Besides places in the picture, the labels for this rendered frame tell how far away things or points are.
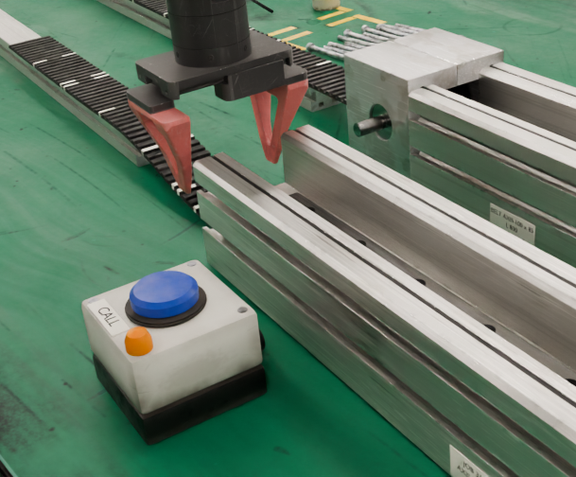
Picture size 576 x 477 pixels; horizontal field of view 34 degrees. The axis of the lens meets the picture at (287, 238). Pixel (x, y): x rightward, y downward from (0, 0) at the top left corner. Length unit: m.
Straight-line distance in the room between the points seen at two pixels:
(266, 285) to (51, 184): 0.32
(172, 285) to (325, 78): 0.44
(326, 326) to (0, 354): 0.22
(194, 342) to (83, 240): 0.27
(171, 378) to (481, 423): 0.17
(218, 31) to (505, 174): 0.23
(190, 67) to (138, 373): 0.26
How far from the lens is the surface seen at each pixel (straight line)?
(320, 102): 0.98
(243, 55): 0.70
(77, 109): 1.03
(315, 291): 0.57
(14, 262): 0.77
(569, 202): 0.66
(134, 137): 0.87
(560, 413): 0.43
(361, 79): 0.82
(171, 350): 0.53
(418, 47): 0.83
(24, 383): 0.63
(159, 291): 0.55
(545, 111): 0.76
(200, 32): 0.69
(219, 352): 0.55
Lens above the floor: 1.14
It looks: 29 degrees down
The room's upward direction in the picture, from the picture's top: 6 degrees counter-clockwise
